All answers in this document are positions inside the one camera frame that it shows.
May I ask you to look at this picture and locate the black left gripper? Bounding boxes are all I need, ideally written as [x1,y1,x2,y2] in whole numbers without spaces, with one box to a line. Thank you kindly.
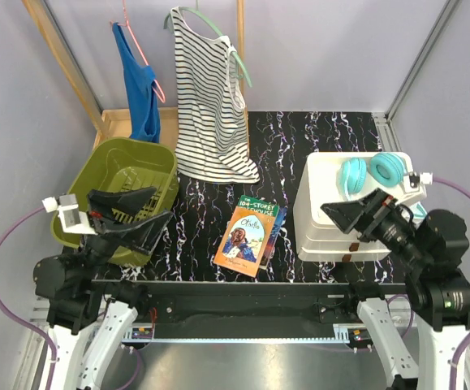
[77,185,173,282]

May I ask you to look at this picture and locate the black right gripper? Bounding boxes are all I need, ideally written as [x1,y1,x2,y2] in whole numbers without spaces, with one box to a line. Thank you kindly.
[321,184,429,267]

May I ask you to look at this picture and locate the striped black white tank top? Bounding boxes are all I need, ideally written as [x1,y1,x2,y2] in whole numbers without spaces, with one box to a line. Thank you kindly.
[170,7,260,184]

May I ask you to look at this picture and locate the blue tank top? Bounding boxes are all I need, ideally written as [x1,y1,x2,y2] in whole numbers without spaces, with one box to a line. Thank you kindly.
[112,23,161,143]

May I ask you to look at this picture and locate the pink wire clothes hanger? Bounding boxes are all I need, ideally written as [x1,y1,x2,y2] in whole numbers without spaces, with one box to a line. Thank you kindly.
[110,22,166,109]

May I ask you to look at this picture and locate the mint green clothes hanger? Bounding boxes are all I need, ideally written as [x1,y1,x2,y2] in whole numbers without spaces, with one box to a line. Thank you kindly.
[163,1,252,88]

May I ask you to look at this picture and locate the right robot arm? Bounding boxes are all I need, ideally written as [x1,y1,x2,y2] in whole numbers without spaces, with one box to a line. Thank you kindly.
[321,188,470,389]

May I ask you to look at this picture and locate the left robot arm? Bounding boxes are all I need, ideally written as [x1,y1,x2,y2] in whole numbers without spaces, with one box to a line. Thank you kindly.
[33,187,172,389]

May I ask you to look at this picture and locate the white drawer storage box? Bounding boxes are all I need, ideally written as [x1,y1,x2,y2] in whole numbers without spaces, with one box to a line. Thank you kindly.
[293,152,426,262]

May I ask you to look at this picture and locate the olive green plastic basket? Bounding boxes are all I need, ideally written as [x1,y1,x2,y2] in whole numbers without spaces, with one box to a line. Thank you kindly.
[51,138,179,267]

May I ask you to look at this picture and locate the teal cat ear headphones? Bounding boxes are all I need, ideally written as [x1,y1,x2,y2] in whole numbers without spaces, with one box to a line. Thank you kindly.
[335,152,427,220]

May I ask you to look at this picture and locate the blue storey treehouse book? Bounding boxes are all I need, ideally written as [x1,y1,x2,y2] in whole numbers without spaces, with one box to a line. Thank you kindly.
[238,195,287,270]

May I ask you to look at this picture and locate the wooden clothes rack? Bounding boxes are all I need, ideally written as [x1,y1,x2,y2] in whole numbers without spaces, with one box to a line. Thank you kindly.
[21,0,251,164]

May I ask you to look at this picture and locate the orange Othello book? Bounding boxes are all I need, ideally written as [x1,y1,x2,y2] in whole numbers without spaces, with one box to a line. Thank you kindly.
[213,206,276,277]

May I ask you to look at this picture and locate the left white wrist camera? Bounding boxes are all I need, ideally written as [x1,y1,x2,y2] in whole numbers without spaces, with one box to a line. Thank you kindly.
[42,194,89,234]

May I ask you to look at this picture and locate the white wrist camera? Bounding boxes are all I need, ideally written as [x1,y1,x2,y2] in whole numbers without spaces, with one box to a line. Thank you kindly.
[42,194,89,234]
[402,171,433,193]

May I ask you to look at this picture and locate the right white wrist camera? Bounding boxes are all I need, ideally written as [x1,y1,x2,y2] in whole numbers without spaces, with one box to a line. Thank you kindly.
[402,171,433,193]

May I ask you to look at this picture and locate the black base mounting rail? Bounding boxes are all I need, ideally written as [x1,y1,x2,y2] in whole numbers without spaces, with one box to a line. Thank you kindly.
[67,279,418,340]

